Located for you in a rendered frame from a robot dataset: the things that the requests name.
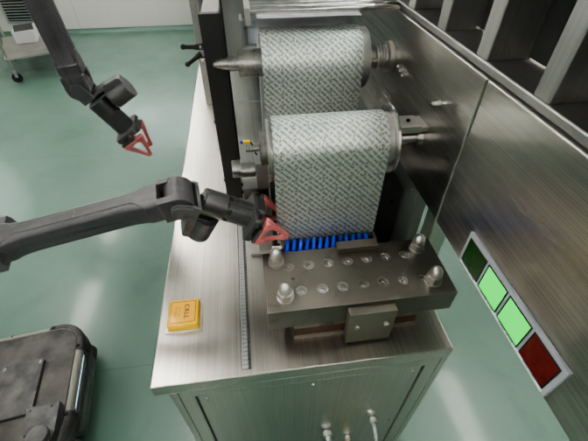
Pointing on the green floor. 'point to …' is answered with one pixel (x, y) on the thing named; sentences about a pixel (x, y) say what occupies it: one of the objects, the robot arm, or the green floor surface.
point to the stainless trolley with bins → (22, 45)
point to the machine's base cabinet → (311, 405)
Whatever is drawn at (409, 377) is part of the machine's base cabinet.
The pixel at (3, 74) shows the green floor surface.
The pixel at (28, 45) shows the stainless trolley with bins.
